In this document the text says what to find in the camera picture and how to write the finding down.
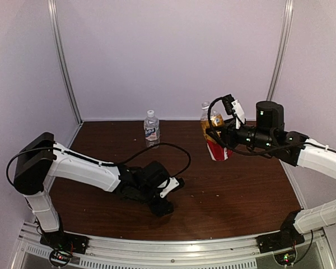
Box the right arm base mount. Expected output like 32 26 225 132
256 210 305 267

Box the front aluminium rail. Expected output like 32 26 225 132
8 230 336 268

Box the black braided cable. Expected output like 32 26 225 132
6 142 192 185
207 96 336 157

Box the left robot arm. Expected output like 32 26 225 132
13 132 180 249

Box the right aluminium frame post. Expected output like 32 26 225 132
266 0 294 101

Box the left aluminium frame post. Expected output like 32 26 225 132
47 0 83 125

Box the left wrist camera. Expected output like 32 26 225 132
157 177 185 198

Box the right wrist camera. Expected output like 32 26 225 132
222 94 246 129

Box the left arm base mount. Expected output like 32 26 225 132
36 224 88 268

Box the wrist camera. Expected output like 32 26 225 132
222 94 246 129
157 177 185 198

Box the clear water bottle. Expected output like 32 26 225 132
143 116 160 147

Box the right black braided cable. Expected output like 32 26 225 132
207 96 336 157

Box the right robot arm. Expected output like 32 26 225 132
202 95 336 180

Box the left black braided cable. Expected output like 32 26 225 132
6 142 192 185

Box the aluminium frame post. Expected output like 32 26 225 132
47 0 83 125
266 0 294 101

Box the white water bottle cap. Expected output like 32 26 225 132
147 110 155 118

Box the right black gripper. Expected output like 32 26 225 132
206 117 274 150

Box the brown tea bottle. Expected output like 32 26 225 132
200 101 232 161

